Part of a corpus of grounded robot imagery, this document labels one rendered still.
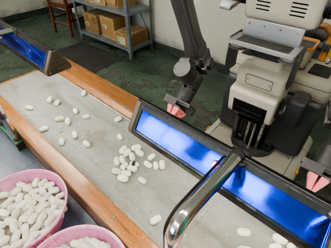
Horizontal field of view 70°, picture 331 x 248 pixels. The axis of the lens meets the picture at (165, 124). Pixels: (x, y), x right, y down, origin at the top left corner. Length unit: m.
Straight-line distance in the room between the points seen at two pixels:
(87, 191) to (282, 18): 0.89
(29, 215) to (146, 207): 0.34
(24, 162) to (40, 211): 0.31
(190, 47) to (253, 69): 0.42
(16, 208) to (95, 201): 0.23
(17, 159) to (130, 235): 0.60
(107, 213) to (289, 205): 0.49
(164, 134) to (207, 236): 0.36
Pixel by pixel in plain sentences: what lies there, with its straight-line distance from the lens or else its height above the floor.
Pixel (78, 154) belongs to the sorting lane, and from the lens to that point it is 0.93.
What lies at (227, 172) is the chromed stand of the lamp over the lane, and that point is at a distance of 0.36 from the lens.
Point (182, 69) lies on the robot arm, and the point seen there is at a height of 1.04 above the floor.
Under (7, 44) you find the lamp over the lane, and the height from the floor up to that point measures 1.06.
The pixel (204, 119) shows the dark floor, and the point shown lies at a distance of 2.19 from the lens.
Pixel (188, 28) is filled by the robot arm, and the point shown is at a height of 1.15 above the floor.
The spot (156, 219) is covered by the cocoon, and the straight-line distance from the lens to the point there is 0.71.
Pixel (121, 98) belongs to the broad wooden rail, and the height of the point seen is 0.76.
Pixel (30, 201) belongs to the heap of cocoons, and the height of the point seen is 0.74.
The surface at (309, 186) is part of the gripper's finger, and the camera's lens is 0.71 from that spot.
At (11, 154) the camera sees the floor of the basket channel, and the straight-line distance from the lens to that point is 1.14.
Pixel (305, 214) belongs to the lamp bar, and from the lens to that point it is 0.39.
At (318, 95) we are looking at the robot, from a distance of 1.38.
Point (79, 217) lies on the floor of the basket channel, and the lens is 0.85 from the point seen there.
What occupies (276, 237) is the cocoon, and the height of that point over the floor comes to 0.76.
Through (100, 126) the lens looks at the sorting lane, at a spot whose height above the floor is 0.74.
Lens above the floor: 1.39
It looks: 41 degrees down
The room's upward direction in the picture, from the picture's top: straight up
